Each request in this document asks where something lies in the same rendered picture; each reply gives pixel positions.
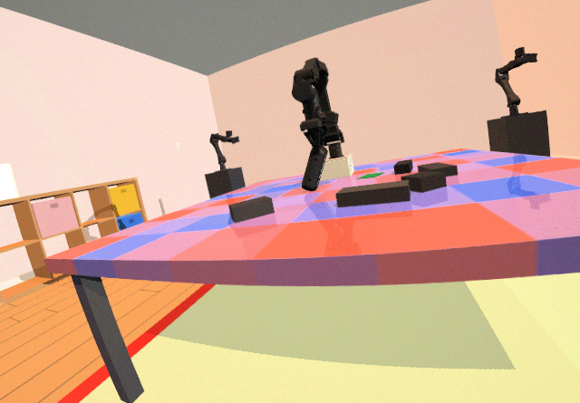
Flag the green flat rectangular tile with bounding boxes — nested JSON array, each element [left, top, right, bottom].
[[356, 172, 384, 179]]

